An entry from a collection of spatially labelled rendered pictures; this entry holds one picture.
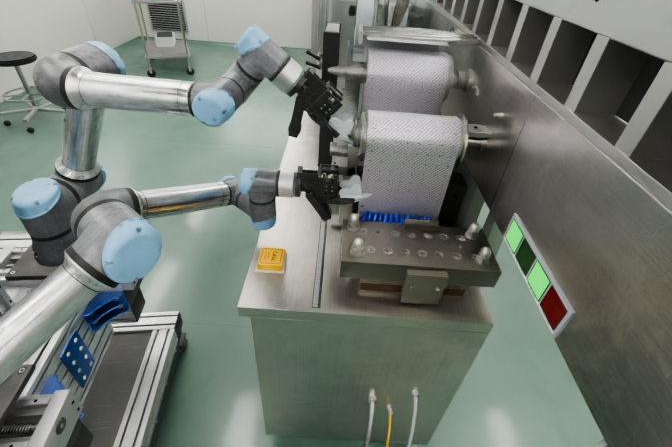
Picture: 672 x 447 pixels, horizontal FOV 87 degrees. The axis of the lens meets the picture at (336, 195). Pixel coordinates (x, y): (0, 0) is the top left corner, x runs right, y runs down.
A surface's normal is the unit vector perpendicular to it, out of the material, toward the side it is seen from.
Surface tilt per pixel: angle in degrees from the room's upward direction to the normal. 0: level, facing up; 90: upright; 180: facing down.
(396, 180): 90
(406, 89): 92
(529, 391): 0
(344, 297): 0
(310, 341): 90
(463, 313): 0
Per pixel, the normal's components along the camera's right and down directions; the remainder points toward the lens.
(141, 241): 0.84, 0.33
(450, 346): -0.04, 0.59
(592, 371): -1.00, -0.07
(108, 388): 0.07, -0.80
